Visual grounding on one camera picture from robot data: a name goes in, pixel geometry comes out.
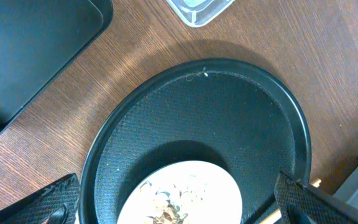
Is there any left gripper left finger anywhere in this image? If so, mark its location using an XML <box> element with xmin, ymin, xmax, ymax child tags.
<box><xmin>0</xmin><ymin>173</ymin><xmax>80</xmax><ymax>223</ymax></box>

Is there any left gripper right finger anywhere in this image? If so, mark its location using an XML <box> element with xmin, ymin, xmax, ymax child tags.
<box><xmin>274</xmin><ymin>172</ymin><xmax>358</xmax><ymax>224</ymax></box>

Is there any grey plate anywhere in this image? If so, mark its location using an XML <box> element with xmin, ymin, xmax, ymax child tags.
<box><xmin>117</xmin><ymin>161</ymin><xmax>242</xmax><ymax>224</ymax></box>

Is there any food scraps and rice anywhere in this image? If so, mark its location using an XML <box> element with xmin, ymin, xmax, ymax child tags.
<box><xmin>138</xmin><ymin>177</ymin><xmax>208</xmax><ymax>224</ymax></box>

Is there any round black tray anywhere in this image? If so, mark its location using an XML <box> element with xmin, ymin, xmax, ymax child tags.
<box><xmin>78</xmin><ymin>58</ymin><xmax>311</xmax><ymax>223</ymax></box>

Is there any black rectangular bin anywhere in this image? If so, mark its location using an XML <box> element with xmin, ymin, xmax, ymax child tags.
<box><xmin>0</xmin><ymin>0</ymin><xmax>113</xmax><ymax>134</ymax></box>

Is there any clear plastic bin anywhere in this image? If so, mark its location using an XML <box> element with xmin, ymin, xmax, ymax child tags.
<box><xmin>167</xmin><ymin>0</ymin><xmax>235</xmax><ymax>28</ymax></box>

